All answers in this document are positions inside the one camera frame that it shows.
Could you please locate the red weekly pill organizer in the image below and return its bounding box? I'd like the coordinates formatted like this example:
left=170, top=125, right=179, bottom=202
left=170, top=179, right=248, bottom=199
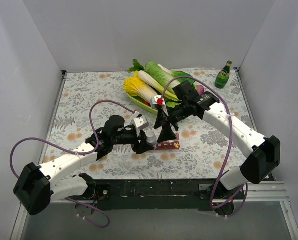
left=156, top=133, right=180, bottom=150

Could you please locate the white pill bottle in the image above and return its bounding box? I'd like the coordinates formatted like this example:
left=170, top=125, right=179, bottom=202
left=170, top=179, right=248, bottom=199
left=145, top=130, right=157, bottom=149

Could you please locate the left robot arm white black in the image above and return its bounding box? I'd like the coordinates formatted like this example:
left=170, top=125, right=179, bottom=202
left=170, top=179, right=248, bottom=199
left=13, top=115, right=157, bottom=216

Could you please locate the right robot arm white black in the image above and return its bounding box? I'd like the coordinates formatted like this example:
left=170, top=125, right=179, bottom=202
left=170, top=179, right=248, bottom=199
left=151, top=81, right=280, bottom=199

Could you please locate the green plastic tray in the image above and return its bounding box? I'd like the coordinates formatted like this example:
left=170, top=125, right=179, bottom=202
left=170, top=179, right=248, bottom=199
left=125, top=83, right=197, bottom=116

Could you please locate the white celery stalk bunch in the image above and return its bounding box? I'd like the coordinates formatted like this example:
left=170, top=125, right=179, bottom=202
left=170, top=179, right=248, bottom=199
left=128, top=59, right=172, bottom=94

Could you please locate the purple red onion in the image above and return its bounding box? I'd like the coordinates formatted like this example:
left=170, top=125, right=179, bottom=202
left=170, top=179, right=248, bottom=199
left=195, top=85, right=204, bottom=95

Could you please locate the green bok choy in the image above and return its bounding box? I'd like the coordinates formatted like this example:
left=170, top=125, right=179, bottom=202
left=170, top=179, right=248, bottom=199
left=158, top=64, right=195, bottom=86

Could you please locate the floral tablecloth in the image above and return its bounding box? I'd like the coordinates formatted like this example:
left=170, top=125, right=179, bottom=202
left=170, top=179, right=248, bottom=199
left=44, top=71, right=245, bottom=179

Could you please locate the yellow napa cabbage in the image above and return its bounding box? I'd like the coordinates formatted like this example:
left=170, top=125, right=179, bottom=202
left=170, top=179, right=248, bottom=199
left=123, top=77, right=158, bottom=103

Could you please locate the green napa cabbage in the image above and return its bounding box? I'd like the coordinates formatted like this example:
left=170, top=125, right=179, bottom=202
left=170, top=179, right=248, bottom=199
left=144, top=61, right=181, bottom=101

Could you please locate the green glass bottle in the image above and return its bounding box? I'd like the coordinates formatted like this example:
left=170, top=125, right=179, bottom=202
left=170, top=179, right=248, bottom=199
left=214, top=61, right=232, bottom=89

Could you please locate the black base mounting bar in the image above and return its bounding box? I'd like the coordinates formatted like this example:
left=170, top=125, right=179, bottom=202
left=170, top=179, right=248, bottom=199
left=66, top=174, right=249, bottom=211

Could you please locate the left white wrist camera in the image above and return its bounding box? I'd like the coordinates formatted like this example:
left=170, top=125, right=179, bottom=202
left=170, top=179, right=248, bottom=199
left=131, top=111, right=149, bottom=136

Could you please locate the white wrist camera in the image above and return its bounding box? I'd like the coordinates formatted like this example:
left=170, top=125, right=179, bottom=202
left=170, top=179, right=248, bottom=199
left=131, top=111, right=149, bottom=136
left=150, top=95, right=168, bottom=116

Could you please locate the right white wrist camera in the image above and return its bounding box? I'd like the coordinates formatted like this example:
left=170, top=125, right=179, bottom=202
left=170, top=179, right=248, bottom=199
left=150, top=95, right=168, bottom=116

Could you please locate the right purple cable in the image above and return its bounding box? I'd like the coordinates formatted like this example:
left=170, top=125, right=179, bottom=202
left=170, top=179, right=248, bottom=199
left=160, top=76, right=248, bottom=217

